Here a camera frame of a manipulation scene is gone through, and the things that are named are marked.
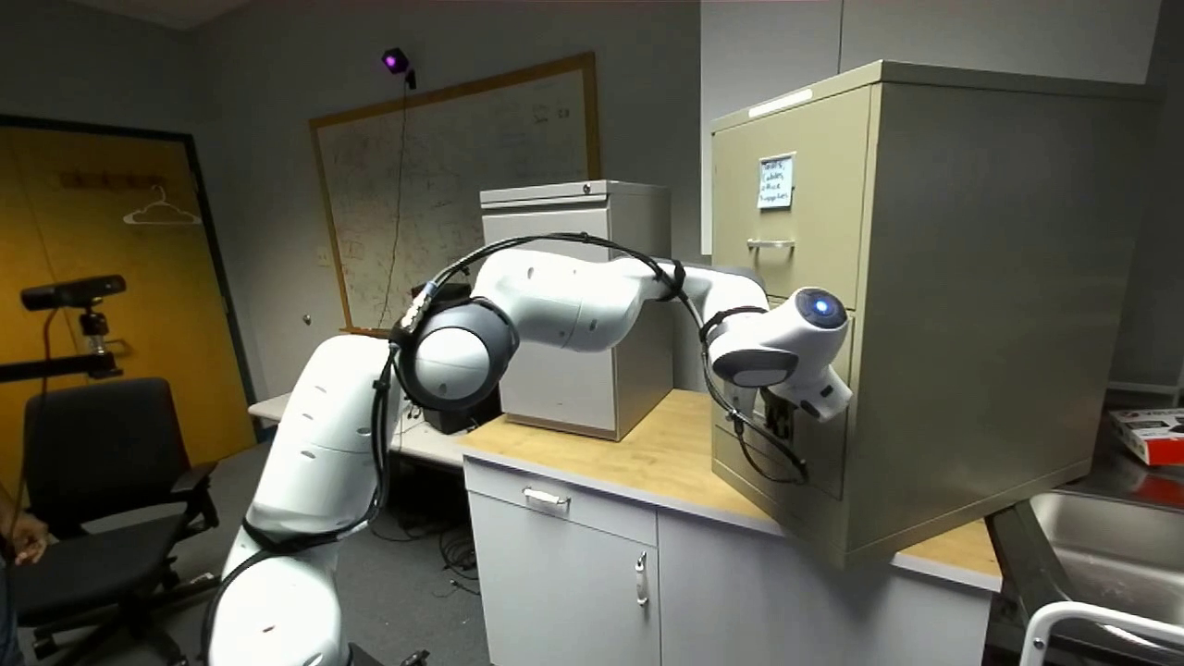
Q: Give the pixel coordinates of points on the wall camera with purple light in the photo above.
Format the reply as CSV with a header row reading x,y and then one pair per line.
x,y
392,61

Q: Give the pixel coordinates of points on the white paper label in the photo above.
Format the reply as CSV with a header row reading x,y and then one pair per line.
x,y
775,182

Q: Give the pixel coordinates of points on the grey base cabinet drawer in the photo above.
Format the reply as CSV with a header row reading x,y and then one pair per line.
x,y
604,510

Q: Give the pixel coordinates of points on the bare person hand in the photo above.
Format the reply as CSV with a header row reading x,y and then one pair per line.
x,y
24,537

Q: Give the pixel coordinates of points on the yellow wooden door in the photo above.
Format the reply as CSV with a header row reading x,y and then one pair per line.
x,y
113,245

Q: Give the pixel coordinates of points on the grey base cabinet door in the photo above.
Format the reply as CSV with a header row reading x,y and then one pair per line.
x,y
557,592

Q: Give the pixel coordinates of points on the black office chair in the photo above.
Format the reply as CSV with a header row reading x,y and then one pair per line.
x,y
96,456

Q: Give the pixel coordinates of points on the stainless steel sink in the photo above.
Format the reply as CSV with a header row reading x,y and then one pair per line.
x,y
1110,542

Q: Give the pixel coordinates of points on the black stereo camera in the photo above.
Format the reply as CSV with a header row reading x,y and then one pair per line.
x,y
70,289

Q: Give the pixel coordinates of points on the white tube frame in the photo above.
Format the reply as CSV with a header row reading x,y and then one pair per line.
x,y
1047,621

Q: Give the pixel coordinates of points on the red and white box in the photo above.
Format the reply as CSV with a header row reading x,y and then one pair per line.
x,y
1152,436

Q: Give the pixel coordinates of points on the white clothes hanger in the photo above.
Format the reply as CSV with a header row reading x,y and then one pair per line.
x,y
159,214

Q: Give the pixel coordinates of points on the beige metal filing cabinet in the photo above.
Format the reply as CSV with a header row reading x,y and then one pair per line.
x,y
1000,309

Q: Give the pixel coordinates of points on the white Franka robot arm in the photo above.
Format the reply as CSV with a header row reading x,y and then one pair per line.
x,y
309,456

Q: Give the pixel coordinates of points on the beige drawer with paper label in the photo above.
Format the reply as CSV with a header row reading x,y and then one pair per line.
x,y
816,135

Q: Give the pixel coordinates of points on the wood framed whiteboard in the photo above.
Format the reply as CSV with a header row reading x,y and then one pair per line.
x,y
468,148

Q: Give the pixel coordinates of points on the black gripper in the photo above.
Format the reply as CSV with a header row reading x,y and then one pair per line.
x,y
777,417

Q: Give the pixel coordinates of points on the grey metal filing cabinet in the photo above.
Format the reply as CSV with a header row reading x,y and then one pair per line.
x,y
579,200

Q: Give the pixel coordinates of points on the black camera stand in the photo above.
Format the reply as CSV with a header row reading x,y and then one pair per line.
x,y
74,363

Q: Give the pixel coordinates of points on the grey base cabinet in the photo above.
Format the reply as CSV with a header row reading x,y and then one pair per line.
x,y
763,604

